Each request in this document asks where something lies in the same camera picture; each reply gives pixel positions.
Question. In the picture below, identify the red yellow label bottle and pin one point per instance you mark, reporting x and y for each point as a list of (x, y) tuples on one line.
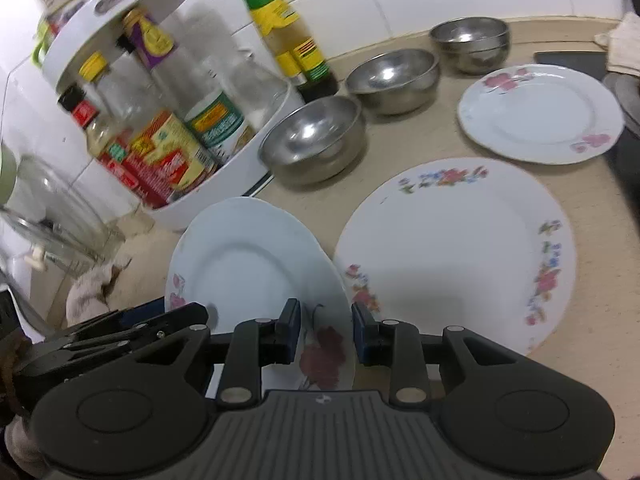
[(165, 160)]

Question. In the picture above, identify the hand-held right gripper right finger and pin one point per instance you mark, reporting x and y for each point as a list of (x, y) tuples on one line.
[(362, 337)]

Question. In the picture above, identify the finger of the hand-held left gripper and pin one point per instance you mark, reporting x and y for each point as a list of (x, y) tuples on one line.
[(142, 316), (190, 313)]

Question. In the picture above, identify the red label bottle black cap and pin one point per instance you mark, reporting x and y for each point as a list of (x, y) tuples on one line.
[(85, 112)]

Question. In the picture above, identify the stainless steel bowl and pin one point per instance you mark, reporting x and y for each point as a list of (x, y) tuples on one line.
[(470, 35), (395, 72), (310, 130)]

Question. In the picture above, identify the white plate pink flowers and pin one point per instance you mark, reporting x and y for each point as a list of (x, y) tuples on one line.
[(250, 270), (535, 115)]

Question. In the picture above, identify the green label dark sauce bottle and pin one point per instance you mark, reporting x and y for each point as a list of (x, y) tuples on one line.
[(272, 15)]

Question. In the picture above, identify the beige cloth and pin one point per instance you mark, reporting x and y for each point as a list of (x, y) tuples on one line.
[(625, 42), (90, 295)]

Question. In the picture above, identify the large white floral plate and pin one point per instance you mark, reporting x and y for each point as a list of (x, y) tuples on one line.
[(450, 260)]

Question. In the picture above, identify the clear glass jar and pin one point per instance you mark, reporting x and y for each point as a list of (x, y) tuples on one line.
[(50, 200)]

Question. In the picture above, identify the purple label bottle gold cap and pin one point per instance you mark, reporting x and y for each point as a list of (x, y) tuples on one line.
[(152, 40)]

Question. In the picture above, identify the clear plastic bottle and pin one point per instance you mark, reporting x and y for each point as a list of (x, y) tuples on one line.
[(260, 90)]

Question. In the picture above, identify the white two-tier turntable rack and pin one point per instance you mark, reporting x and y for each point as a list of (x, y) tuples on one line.
[(225, 180)]

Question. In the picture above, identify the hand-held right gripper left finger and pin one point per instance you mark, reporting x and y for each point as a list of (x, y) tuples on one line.
[(292, 332)]

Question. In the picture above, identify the clear bottle yellow cap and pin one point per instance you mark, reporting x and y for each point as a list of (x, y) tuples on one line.
[(94, 66)]

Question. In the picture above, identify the pale green container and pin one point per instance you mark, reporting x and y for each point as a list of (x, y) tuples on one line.
[(6, 175)]

